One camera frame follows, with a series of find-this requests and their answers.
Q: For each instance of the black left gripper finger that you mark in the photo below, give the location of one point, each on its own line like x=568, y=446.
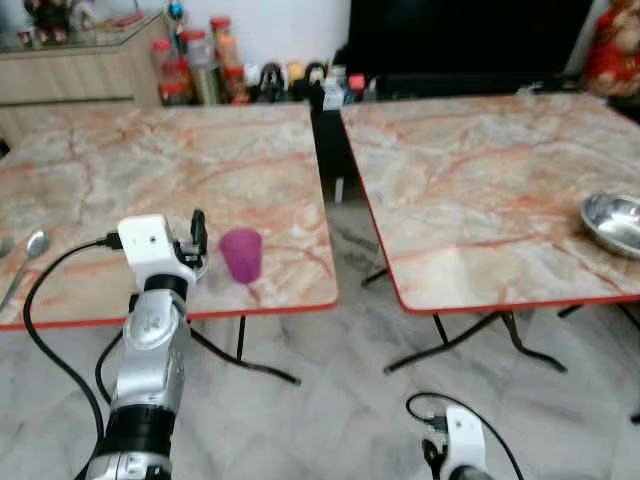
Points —
x=199, y=230

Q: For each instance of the small steel bowl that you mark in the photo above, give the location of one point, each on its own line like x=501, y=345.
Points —
x=205, y=268

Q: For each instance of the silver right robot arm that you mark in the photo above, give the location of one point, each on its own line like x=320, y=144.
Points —
x=468, y=475

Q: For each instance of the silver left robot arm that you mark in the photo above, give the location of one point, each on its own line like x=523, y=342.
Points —
x=150, y=360

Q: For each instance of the purple plastic cup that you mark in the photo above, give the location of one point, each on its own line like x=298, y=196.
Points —
x=241, y=254

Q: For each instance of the marble top folding table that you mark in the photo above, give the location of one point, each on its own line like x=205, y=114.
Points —
x=480, y=180
x=150, y=160

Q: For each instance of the red lidded plastic jar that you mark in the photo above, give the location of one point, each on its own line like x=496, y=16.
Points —
x=167, y=72
x=203, y=68
x=229, y=58

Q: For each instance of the large steel bowl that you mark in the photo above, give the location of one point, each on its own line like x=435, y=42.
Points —
x=612, y=222

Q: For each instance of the light wooden cabinet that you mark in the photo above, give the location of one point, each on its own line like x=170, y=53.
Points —
x=70, y=75

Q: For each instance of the red gold figurine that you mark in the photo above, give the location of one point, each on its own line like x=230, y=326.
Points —
x=612, y=45

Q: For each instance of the dark figurine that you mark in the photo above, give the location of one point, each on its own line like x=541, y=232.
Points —
x=45, y=20

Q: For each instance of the black television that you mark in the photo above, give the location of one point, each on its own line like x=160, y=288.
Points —
x=470, y=40

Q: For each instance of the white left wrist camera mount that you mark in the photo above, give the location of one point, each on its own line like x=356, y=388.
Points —
x=148, y=245

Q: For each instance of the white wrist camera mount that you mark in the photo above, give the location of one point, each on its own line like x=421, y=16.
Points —
x=148, y=245
x=465, y=440

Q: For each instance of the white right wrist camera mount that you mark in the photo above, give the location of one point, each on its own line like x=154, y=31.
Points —
x=465, y=440

